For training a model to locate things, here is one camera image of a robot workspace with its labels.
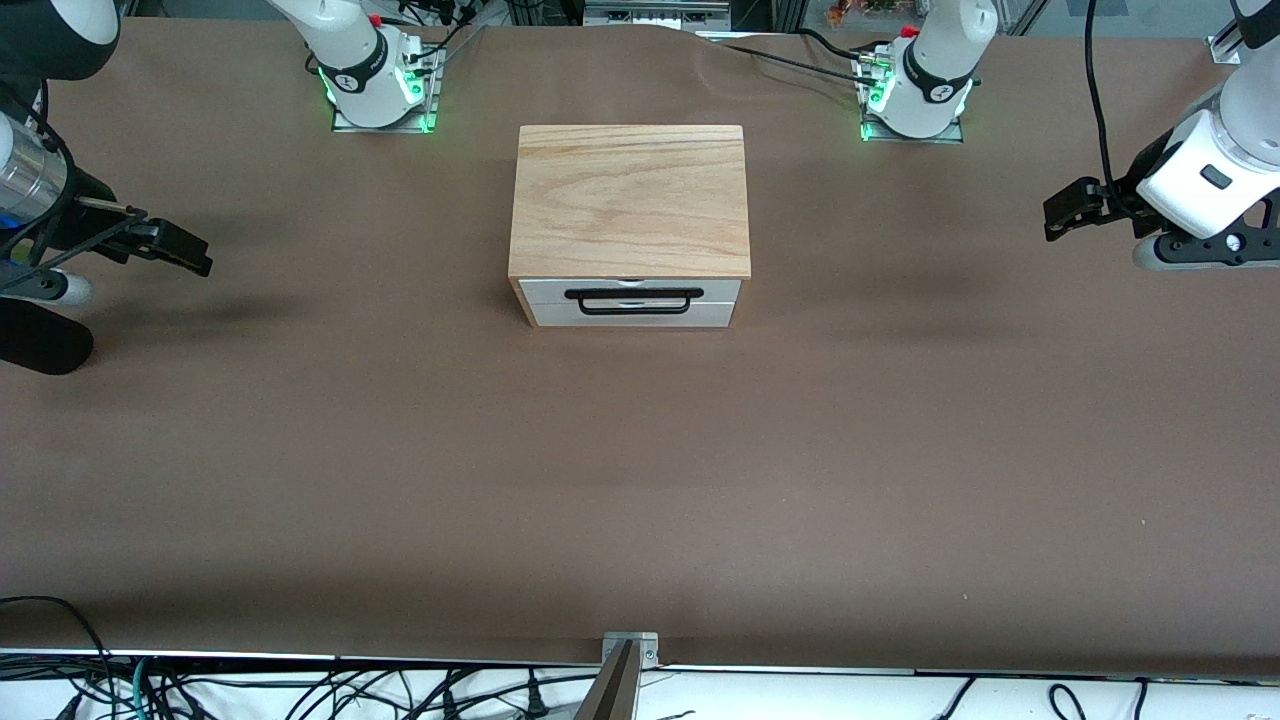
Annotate white front wooden drawer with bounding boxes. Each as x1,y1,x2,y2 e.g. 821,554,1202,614
518,278,743,304

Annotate black metal drawer handle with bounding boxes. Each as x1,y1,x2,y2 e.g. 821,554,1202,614
564,287,703,317

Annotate wooden drawer cabinet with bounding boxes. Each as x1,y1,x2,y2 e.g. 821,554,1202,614
507,124,753,329

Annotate black foam cylinder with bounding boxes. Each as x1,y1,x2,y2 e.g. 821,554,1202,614
0,298,95,377

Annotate aluminium profile bar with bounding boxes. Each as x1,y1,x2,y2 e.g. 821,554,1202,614
1205,18,1249,66

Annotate orange items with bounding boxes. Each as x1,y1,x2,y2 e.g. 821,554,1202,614
826,0,901,29

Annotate grey device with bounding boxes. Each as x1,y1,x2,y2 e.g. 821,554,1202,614
583,0,731,31

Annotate brown table cover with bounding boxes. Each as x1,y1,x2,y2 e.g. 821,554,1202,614
0,18,1280,681

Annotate short black table cable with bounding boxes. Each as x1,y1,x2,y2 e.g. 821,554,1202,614
798,28,866,59

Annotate long black table cable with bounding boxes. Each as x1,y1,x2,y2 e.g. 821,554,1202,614
700,33,881,76

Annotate black looped cable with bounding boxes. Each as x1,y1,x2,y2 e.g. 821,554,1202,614
0,596,113,720

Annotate silver table edge rail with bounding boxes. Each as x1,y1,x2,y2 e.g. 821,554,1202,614
0,648,1280,683

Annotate teal cable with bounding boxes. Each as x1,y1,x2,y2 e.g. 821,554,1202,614
128,655,161,720

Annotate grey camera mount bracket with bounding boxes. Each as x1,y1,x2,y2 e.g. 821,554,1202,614
572,631,661,720

